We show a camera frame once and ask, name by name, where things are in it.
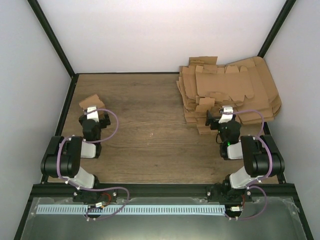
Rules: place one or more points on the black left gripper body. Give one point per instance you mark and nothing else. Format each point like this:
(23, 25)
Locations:
(105, 124)

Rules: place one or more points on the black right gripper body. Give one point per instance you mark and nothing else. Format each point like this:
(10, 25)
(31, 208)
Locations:
(215, 120)

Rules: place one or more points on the brown cardboard box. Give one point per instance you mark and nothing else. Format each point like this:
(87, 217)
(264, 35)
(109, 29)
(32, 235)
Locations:
(93, 100)

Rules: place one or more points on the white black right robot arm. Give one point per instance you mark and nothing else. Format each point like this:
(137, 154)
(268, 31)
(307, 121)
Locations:
(260, 154)

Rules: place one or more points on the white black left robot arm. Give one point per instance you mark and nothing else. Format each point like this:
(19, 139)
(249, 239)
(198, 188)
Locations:
(75, 149)

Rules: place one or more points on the stack of flat cardboard blanks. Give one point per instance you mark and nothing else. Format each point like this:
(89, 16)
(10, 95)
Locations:
(246, 85)

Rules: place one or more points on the clear acrylic front plate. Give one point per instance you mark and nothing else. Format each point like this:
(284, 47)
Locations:
(272, 218)

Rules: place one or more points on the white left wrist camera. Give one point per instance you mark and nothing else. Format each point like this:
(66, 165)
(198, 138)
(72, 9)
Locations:
(92, 114)

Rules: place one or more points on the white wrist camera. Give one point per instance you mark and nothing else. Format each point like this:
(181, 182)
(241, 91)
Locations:
(92, 114)
(226, 114)

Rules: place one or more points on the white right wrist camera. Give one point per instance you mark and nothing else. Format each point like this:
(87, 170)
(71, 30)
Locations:
(226, 114)

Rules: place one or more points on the light blue slotted cable duct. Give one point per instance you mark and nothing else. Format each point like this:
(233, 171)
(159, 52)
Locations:
(64, 209)

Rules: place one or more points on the black front mounting rail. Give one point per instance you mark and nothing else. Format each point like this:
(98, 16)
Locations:
(212, 192)

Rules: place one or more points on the black back left frame post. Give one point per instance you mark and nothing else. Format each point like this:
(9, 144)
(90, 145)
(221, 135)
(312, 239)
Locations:
(42, 19)

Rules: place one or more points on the black frame post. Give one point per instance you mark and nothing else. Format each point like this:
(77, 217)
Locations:
(279, 21)
(42, 19)

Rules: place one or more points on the black back right frame post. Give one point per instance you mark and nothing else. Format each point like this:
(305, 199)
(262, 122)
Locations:
(279, 21)

